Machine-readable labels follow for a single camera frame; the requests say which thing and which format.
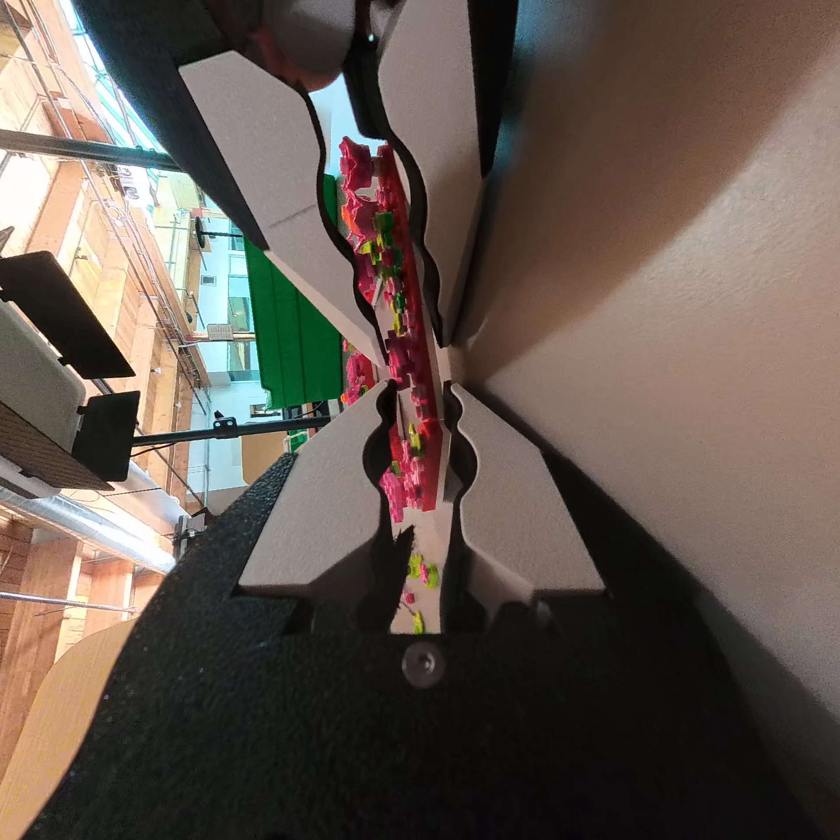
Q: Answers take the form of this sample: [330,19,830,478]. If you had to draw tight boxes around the grey box unit black panels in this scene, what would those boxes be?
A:
[0,251,142,493]

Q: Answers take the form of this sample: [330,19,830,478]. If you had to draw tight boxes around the light wood panel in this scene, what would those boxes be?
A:
[0,617,140,840]

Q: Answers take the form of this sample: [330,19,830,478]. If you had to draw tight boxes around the silver ventilation duct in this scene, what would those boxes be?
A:
[0,484,178,576]

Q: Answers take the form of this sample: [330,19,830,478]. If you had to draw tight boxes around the red lego heart flower wreath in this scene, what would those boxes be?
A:
[338,136,460,526]

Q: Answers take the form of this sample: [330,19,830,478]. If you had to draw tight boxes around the person's right hand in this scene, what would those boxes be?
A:
[252,26,342,93]

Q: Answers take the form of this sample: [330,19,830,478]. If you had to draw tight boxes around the thick black pole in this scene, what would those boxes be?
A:
[0,128,186,174]

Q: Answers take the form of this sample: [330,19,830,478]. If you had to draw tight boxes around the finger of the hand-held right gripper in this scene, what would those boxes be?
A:
[377,0,487,349]
[178,50,389,367]

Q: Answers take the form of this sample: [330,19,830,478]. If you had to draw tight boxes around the green board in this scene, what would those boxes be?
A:
[244,174,345,412]

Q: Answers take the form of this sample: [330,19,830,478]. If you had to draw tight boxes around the round black lamp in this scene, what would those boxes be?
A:
[189,220,245,252]

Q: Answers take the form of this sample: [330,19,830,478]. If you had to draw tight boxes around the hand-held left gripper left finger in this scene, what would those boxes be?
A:
[238,377,416,632]

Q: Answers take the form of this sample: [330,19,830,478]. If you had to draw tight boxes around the black pole with clamp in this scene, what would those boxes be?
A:
[131,415,332,450]

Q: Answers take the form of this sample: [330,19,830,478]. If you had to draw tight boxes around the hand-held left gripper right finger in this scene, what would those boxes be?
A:
[441,381,606,632]

